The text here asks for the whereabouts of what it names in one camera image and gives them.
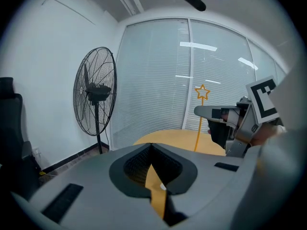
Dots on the person's right forearm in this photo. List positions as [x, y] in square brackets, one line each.
[287, 176]

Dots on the round wooden table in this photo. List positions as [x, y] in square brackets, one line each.
[168, 138]

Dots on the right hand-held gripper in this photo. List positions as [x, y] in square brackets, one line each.
[262, 104]

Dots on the black standing fan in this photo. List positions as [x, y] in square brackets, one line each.
[97, 118]

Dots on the white window blinds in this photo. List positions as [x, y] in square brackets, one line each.
[156, 80]

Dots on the black high-back office chair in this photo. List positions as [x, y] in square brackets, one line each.
[12, 133]

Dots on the white wall socket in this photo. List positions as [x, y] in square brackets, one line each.
[36, 151]

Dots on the person's right hand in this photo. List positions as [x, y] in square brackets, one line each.
[266, 134]

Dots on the orange star wand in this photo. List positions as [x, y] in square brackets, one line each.
[198, 133]

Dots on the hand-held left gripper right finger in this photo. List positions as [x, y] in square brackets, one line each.
[208, 188]

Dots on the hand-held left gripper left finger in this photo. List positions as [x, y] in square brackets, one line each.
[91, 190]

